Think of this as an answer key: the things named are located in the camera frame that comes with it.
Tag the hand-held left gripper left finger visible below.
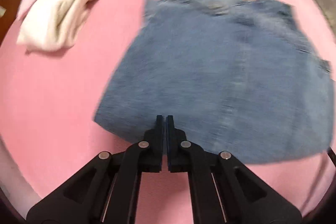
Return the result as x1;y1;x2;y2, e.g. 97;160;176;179
26;114;166;224

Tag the folded white cloth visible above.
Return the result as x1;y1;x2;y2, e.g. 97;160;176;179
16;0;124;52

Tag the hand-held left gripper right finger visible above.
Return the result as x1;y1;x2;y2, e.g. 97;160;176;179
166;114;302;224

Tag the blue denim jacket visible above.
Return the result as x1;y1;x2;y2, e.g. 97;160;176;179
93;0;334;165

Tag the pink bed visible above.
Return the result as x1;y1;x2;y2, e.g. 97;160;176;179
0;0;336;219

